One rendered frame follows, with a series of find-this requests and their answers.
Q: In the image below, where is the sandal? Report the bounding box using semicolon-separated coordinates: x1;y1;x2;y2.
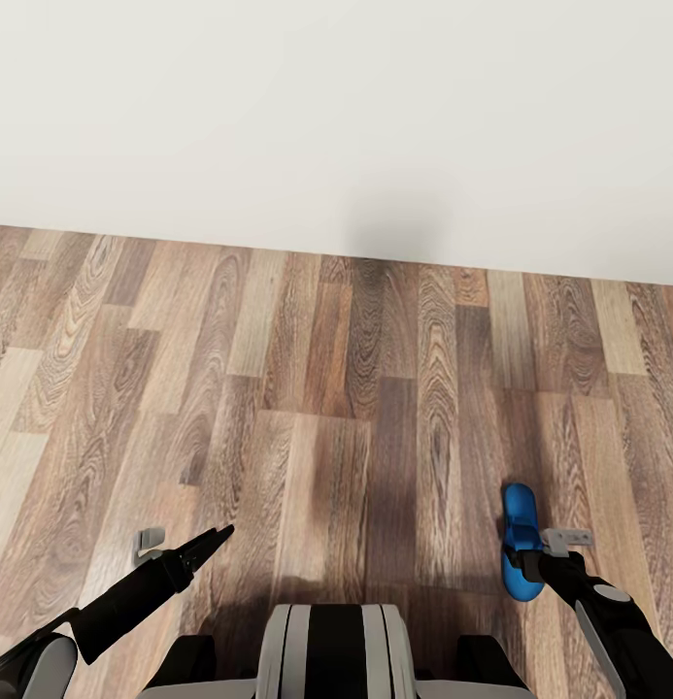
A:
502;483;545;602

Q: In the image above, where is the robot trunk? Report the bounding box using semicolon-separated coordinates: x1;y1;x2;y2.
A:
254;604;416;699

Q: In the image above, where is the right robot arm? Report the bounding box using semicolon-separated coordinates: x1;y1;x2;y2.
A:
503;529;673;699

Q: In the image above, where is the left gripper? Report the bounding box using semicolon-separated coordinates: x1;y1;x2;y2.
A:
108;524;235;634

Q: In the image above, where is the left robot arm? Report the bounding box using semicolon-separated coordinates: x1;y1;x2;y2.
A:
0;524;235;699

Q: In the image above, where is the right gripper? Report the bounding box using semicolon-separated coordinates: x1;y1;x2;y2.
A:
503;543;587;598

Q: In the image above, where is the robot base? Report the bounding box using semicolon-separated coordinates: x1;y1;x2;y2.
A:
134;635;539;699

